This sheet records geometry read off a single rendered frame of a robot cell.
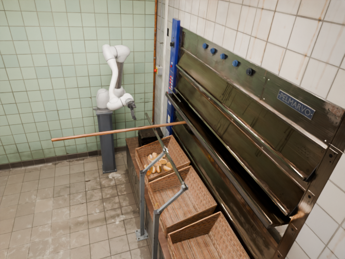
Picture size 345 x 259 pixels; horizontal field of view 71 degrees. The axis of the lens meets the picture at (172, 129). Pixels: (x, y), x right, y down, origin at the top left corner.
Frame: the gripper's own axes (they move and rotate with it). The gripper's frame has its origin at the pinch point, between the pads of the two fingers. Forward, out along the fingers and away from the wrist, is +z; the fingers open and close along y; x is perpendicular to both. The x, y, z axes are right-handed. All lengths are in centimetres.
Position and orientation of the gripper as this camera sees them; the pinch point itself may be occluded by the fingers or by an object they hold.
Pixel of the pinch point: (134, 113)
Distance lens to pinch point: 246.3
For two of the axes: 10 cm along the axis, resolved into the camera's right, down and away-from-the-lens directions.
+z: 3.4, 5.2, -7.8
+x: -9.4, 1.3, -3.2
